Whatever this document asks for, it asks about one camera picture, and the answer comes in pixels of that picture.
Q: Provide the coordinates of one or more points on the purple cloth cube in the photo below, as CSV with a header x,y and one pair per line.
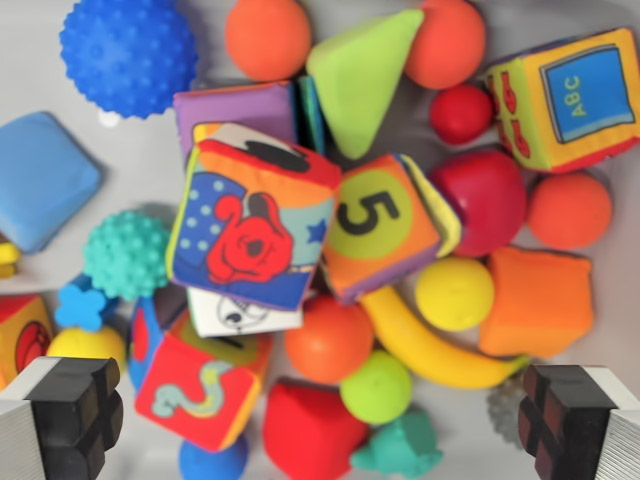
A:
x,y
230,107

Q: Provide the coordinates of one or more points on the teal knobby rubber ball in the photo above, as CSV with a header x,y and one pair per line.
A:
x,y
125,255

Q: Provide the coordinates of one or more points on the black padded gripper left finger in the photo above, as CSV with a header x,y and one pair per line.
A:
x,y
75,415

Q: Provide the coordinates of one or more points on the small red ball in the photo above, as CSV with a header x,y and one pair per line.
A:
x,y
461,114

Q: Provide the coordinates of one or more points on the blue fabric square block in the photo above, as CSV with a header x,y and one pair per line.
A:
x,y
42,182

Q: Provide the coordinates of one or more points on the blue smooth ball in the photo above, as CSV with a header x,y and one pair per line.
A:
x,y
212,460

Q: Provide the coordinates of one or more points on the white dog print cloth cube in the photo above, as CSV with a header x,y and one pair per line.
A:
x,y
245,315

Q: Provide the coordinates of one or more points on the blue knobby rubber ball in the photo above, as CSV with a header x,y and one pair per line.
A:
x,y
127,55

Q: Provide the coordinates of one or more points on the red dog print cloth cube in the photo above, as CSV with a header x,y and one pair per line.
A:
x,y
250,225

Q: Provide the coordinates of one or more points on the teal striped cloth block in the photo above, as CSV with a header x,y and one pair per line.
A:
x,y
312,112

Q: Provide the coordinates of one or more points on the orange foam ball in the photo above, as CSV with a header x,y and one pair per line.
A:
x,y
570,211
329,340
447,47
267,37

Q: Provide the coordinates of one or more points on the ABC print cloth cube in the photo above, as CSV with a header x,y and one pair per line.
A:
x,y
575,100

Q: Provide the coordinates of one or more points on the orange fabric cube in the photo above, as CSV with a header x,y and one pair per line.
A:
x,y
537,302

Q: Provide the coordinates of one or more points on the number five cloth cube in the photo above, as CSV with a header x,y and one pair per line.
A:
x,y
380,225

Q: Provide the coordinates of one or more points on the grey knobby ball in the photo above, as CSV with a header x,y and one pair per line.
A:
x,y
504,417

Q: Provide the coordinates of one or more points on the green fabric triangle block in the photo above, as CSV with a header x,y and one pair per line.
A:
x,y
357,80

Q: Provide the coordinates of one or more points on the green foam ball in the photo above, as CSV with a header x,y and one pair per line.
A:
x,y
376,387

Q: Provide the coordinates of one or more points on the ball print cloth cube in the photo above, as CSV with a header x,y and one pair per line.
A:
x,y
22,335

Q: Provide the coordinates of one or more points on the red fabric rounded block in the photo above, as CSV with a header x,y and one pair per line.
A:
x,y
487,202

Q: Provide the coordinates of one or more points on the small yellow toy piece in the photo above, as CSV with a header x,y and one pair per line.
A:
x,y
7,260

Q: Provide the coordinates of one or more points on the teal rubber toy figure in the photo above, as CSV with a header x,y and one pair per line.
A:
x,y
400,447

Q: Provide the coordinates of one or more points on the blue flower shaped foam piece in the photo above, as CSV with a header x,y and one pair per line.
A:
x,y
80,306

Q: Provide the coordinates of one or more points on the yellow toy banana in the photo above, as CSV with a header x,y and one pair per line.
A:
x,y
430,352

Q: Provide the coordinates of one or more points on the black padded gripper right finger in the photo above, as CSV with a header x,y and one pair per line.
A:
x,y
565,420

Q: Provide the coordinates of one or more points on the yellow foam ball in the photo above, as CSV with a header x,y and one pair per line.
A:
x,y
85,345
454,294

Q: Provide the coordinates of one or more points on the grey plastic bin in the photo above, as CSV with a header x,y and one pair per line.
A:
x,y
140,160

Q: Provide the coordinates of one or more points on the number two apple cloth cube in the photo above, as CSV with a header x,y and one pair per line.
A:
x,y
195,395

